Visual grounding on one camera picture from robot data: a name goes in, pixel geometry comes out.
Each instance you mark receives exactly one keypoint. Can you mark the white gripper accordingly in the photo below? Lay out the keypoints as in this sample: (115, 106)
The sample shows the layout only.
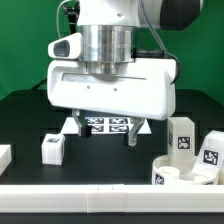
(142, 88)

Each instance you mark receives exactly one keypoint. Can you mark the white left rail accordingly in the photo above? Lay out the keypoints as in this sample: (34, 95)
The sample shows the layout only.
(5, 157)

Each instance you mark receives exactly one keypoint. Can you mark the white marker sheet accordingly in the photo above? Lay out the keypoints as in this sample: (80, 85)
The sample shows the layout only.
(100, 125)

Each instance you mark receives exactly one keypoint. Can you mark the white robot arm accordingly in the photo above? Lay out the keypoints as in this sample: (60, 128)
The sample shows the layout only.
(100, 68)

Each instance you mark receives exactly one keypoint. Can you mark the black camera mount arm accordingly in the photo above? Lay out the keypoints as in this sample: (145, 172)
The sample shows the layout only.
(72, 14)

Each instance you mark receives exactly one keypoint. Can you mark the white front rail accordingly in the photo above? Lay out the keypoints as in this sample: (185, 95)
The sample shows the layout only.
(110, 198)

